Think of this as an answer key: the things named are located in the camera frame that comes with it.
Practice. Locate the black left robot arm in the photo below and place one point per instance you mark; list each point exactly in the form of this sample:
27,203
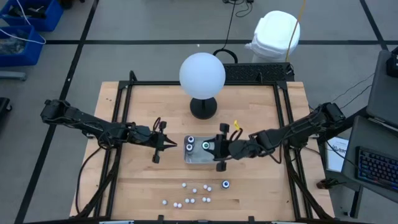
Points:
81,119

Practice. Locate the backlit black keyboard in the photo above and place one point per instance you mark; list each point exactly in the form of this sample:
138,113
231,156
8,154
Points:
377,168

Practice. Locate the white globe table lamp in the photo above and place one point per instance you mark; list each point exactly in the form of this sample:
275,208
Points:
202,74

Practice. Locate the black perforated box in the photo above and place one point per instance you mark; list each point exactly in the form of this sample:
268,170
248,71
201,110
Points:
255,73

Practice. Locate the dark grey keyboard shelf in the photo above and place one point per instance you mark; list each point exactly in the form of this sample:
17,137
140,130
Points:
351,146

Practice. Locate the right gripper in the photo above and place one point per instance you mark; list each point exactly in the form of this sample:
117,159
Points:
225,149

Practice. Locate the blue-capped food coloring bottle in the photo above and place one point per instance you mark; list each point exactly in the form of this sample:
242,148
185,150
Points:
225,184

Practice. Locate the white paper sign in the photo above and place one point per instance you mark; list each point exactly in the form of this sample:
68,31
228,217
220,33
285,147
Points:
334,158

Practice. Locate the black metal table frame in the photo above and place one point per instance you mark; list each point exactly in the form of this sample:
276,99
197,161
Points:
155,83

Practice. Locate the dark desk top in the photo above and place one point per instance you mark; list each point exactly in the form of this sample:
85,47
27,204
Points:
384,90

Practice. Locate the grey floor bar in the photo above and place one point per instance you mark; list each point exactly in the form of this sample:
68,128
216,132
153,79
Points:
12,75

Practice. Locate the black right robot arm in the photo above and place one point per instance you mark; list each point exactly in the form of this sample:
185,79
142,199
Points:
304,124

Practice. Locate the black-capped food coloring bottle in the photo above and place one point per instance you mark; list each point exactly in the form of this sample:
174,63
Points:
190,139

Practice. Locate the green-capped food coloring bottle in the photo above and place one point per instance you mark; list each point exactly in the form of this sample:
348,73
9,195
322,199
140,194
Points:
205,145

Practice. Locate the blue plastic storage bin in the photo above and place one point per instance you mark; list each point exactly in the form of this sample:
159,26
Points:
49,18
31,56

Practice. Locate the white lidded bucket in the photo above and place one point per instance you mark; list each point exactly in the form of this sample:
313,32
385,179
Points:
273,34

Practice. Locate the black desk device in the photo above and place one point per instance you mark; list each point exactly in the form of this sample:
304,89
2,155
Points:
393,62

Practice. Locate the brown floor object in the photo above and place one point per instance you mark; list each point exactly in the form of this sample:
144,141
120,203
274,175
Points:
325,184

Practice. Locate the black floor object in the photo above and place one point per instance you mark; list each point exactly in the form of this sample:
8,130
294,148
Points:
3,107

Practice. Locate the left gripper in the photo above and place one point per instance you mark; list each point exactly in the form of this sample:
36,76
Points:
160,141

